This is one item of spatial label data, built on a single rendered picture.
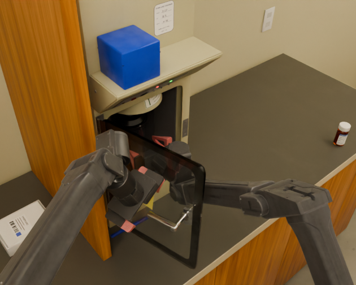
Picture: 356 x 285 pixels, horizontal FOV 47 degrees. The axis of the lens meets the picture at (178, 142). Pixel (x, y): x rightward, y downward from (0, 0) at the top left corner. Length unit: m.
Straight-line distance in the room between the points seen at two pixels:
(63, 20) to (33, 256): 0.42
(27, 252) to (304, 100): 1.59
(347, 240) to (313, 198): 1.96
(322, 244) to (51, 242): 0.44
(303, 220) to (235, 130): 1.03
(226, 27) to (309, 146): 0.65
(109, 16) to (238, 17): 1.09
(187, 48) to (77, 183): 0.52
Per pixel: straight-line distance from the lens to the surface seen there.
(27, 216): 1.40
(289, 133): 1.76
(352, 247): 2.68
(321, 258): 0.75
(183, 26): 1.10
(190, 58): 1.03
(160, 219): 1.03
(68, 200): 0.65
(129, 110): 1.15
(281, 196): 0.75
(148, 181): 0.90
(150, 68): 0.92
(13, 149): 1.55
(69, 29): 0.80
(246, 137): 1.70
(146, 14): 1.01
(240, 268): 1.60
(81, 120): 0.90
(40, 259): 0.58
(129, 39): 0.91
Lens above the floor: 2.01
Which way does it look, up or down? 41 degrees down
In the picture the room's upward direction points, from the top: 2 degrees clockwise
